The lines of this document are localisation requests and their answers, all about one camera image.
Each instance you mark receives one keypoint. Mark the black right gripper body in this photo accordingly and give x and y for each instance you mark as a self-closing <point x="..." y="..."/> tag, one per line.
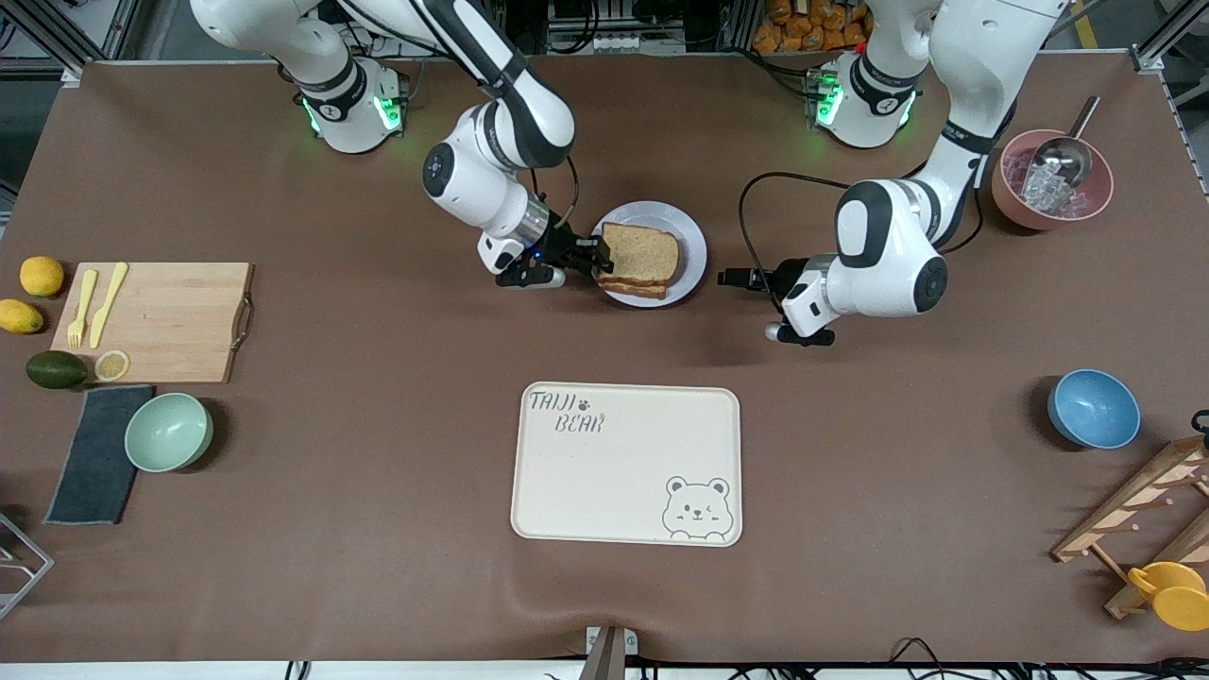
<point x="564" y="251"/>

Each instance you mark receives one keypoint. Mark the plain brown bread slice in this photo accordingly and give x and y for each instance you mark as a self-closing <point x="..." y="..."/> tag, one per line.
<point x="642" y="253"/>

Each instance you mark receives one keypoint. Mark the white round plate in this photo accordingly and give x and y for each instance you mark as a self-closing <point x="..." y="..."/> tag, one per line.
<point x="692" y="255"/>

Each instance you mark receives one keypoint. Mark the cream bear print tray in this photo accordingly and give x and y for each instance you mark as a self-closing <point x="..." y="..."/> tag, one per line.
<point x="623" y="482"/>

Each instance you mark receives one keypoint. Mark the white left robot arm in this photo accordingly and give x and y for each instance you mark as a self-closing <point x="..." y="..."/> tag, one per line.
<point x="888" y="255"/>

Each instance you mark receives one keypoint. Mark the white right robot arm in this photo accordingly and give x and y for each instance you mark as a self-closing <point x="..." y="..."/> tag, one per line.
<point x="472" y="179"/>

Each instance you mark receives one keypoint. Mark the grey power strip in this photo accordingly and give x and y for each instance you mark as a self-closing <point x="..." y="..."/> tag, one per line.
<point x="604" y="42"/>

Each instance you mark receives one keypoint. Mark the pink bowl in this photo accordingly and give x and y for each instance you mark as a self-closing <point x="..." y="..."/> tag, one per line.
<point x="1011" y="203"/>

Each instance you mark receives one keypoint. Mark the orange snack pile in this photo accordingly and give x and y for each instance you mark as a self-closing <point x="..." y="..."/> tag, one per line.
<point x="793" y="28"/>

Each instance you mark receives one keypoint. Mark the clear ice cubes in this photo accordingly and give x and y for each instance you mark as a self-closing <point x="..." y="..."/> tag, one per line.
<point x="1044" y="196"/>

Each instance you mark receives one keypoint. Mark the white power strip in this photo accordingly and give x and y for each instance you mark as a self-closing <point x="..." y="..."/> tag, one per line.
<point x="387" y="42"/>

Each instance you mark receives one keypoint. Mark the metal scoop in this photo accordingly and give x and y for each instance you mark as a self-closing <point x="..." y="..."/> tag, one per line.
<point x="1063" y="159"/>

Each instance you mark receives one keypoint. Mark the blue bowl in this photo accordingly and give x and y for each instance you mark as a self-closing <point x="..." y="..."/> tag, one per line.
<point x="1096" y="411"/>

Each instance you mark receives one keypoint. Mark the metal table clamp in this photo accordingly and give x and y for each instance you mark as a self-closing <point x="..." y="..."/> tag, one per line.
<point x="606" y="652"/>

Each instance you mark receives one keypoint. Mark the wooden cutting board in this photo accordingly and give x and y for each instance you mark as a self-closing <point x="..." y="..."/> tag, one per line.
<point x="179" y="321"/>

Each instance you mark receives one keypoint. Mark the wooden cup rack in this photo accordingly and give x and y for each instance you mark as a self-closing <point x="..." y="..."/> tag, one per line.
<point x="1124" y="515"/>

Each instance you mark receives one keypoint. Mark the mint green bowl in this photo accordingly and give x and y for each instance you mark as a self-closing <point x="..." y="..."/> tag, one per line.
<point x="168" y="433"/>

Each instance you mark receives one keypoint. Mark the yellow plastic knife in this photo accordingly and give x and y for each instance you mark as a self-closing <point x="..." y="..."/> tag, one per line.
<point x="106" y="302"/>

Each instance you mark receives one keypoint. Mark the lemon slice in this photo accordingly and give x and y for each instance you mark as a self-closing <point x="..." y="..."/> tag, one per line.
<point x="111" y="365"/>

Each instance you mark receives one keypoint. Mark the yellow plastic fork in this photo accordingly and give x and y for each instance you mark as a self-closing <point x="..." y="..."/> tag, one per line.
<point x="80" y="312"/>

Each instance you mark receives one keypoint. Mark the yellow cup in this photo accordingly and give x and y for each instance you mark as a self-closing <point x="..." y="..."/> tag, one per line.
<point x="1181" y="600"/>

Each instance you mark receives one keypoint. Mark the grey cloth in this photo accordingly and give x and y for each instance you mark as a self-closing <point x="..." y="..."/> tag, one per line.
<point x="94" y="463"/>

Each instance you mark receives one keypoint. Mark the round yellow lemon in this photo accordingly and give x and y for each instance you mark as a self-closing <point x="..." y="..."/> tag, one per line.
<point x="42" y="276"/>

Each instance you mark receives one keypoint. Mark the green avocado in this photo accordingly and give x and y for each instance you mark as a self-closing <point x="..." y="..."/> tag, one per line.
<point x="55" y="369"/>

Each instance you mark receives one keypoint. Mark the oval yellow lemon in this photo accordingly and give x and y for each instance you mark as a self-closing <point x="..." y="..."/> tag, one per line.
<point x="19" y="316"/>

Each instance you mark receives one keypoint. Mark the aluminium frame strut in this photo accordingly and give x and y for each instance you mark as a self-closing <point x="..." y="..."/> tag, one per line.
<point x="74" y="74"/>
<point x="1148" y="59"/>

